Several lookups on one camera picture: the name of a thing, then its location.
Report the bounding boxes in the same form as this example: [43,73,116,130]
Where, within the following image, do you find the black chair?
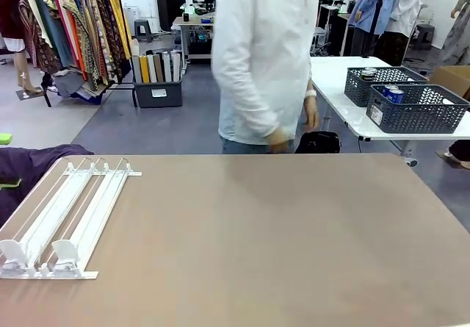
[294,130,341,155]

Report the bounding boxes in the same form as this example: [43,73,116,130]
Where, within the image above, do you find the brown sample board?
[153,53,165,83]

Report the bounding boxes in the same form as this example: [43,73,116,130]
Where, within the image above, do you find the beige sample board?
[170,50,182,82]

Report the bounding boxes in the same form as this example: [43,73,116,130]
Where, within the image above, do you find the teal hanging garment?
[30,0,75,68]

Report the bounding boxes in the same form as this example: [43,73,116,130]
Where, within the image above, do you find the bystander leg with shoe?
[434,139,470,170]

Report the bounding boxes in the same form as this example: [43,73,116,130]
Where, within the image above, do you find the brown cardboard box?
[429,65,470,102]

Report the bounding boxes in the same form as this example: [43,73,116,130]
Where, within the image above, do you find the person's right hand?
[265,128,290,154]

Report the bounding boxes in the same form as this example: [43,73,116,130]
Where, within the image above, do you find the white pusher paddle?
[51,239,80,271]
[0,239,28,271]

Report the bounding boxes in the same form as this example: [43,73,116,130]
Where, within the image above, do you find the black background desk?
[316,0,350,57]

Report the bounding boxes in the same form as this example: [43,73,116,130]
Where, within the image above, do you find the grey plastic woven basket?
[365,83,470,134]
[343,66,430,108]

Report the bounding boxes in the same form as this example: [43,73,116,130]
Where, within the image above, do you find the white box appliance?
[123,6,142,24]

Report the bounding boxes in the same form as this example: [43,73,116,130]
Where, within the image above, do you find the person's right forearm white sleeve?
[219,73,286,140]

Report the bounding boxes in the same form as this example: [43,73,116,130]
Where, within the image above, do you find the pale grey sample board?
[131,54,143,84]
[162,51,173,83]

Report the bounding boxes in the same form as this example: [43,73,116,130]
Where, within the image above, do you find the green yellow patterned garment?
[61,0,97,85]

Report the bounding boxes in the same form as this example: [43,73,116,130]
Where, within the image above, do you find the metal clothes rack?
[14,0,139,108]

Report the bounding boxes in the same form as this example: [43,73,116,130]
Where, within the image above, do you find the yellow hanging garment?
[102,0,132,60]

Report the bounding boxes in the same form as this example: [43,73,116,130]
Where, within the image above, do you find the person's left hand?
[303,97,320,128]

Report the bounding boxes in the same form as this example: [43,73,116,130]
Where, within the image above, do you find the pale mannequin legs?
[13,46,44,96]

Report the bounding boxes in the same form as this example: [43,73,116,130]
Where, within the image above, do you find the white side table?
[309,55,470,168]

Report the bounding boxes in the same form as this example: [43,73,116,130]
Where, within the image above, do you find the grey plastic storage bin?
[132,79,184,109]

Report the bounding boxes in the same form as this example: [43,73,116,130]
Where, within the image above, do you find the white wire can dispenser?
[0,156,142,281]

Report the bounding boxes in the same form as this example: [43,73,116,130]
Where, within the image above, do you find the person body in white jacket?
[211,0,325,156]

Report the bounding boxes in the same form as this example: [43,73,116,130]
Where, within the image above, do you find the white sample board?
[146,54,158,84]

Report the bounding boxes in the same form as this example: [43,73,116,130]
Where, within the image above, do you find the background robot cart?
[171,15,217,64]

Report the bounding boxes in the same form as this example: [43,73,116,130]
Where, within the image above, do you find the grey cloth pile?
[50,70,108,104]

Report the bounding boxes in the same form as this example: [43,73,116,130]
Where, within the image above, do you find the brown patterned hanging garment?
[18,0,62,73]

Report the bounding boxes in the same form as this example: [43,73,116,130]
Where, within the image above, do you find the dark red garment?
[0,0,26,40]

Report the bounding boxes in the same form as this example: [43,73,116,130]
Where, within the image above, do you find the dark purple cloth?
[0,143,95,226]

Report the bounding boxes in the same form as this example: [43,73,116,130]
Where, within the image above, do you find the dark patterned hanging garment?
[81,0,124,82]

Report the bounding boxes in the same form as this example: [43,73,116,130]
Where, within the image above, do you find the grey plastic stool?
[415,24,436,51]
[133,18,155,43]

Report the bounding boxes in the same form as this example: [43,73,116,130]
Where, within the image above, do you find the black tall panel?
[153,0,174,32]

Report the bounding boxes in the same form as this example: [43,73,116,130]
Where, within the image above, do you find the yellow sample board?
[140,55,151,84]

